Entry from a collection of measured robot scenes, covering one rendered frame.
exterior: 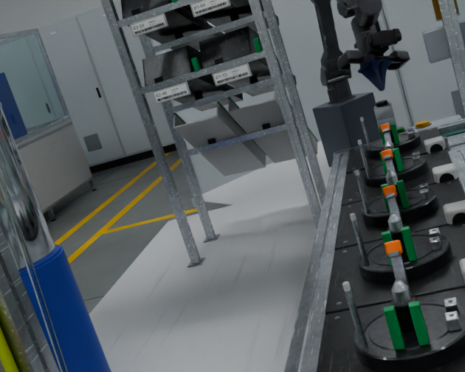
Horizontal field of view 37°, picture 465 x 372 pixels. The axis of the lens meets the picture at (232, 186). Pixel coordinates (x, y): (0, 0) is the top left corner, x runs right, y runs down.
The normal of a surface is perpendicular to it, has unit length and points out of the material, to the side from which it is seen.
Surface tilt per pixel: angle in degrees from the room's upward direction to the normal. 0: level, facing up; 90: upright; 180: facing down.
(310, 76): 90
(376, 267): 0
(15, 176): 90
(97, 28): 90
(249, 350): 0
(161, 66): 65
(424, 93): 90
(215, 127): 135
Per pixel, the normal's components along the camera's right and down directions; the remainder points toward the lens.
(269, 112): -0.04, 0.88
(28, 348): 0.94, -0.24
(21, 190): 0.86, -0.16
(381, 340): -0.30, -0.93
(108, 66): -0.21, 0.29
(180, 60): -0.44, -0.10
